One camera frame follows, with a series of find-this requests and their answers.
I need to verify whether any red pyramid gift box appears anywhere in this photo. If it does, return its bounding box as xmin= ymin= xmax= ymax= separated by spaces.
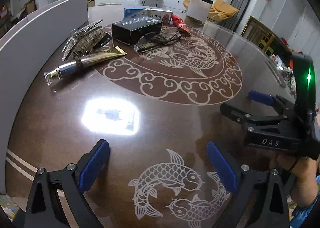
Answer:
xmin=171 ymin=14 xmax=191 ymax=36

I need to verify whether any blue white medicine box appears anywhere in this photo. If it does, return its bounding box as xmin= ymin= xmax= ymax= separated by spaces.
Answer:
xmin=123 ymin=7 xmax=173 ymax=24

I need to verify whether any gold cosmetic tube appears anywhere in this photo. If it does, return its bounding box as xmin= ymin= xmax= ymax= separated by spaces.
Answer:
xmin=44 ymin=46 xmax=127 ymax=85

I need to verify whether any black cardboard box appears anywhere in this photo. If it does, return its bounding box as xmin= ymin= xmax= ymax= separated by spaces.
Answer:
xmin=111 ymin=17 xmax=163 ymax=45

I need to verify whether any rhinestone hair clip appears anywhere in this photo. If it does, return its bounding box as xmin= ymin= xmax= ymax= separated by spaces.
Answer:
xmin=61 ymin=20 xmax=112 ymax=62

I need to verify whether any right hand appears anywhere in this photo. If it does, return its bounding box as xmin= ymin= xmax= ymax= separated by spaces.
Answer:
xmin=277 ymin=154 xmax=319 ymax=208

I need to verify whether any wooden chair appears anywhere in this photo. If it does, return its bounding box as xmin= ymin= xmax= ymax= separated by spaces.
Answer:
xmin=241 ymin=16 xmax=277 ymax=56

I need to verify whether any orange lounge chair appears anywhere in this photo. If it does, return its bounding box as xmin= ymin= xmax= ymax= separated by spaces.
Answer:
xmin=183 ymin=0 xmax=239 ymax=22

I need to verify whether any clear jar black lid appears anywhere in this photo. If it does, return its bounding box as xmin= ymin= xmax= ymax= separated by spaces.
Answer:
xmin=186 ymin=0 xmax=213 ymax=25

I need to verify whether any grey storage bin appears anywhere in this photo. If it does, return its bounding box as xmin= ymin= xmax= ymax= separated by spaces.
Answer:
xmin=1 ymin=0 xmax=88 ymax=194

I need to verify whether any black cable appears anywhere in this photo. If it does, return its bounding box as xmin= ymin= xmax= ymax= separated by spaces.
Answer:
xmin=287 ymin=157 xmax=301 ymax=171

